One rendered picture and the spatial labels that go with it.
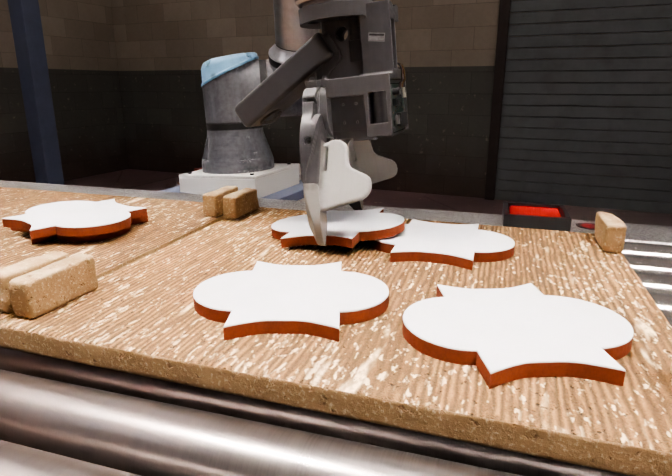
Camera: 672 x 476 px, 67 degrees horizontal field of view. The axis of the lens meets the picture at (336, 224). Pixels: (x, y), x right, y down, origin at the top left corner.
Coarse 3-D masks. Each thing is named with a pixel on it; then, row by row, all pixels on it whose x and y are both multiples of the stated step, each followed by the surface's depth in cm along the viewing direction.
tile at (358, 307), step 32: (224, 288) 36; (256, 288) 36; (288, 288) 36; (320, 288) 36; (352, 288) 36; (384, 288) 36; (224, 320) 33; (256, 320) 31; (288, 320) 31; (320, 320) 31; (352, 320) 33
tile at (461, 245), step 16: (416, 224) 52; (432, 224) 52; (448, 224) 52; (464, 224) 52; (384, 240) 47; (400, 240) 47; (416, 240) 47; (432, 240) 47; (448, 240) 47; (464, 240) 47; (480, 240) 47; (496, 240) 47; (512, 240) 47; (400, 256) 44; (416, 256) 44; (432, 256) 44; (448, 256) 43; (464, 256) 43; (480, 256) 44; (496, 256) 44
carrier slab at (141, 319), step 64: (192, 256) 46; (256, 256) 46; (320, 256) 46; (384, 256) 46; (512, 256) 46; (576, 256) 46; (64, 320) 33; (128, 320) 33; (192, 320) 33; (384, 320) 33; (640, 320) 33; (192, 384) 29; (256, 384) 27; (320, 384) 26; (384, 384) 26; (448, 384) 26; (512, 384) 26; (576, 384) 26; (640, 384) 26; (512, 448) 23; (576, 448) 22; (640, 448) 22
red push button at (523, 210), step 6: (510, 210) 65; (516, 210) 65; (522, 210) 65; (528, 210) 65; (534, 210) 65; (540, 210) 65; (546, 210) 65; (552, 210) 65; (552, 216) 62; (558, 216) 62
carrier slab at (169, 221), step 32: (0, 192) 73; (32, 192) 73; (64, 192) 73; (0, 224) 56; (160, 224) 56; (192, 224) 56; (0, 256) 46; (32, 256) 46; (96, 256) 46; (128, 256) 46; (0, 320) 33
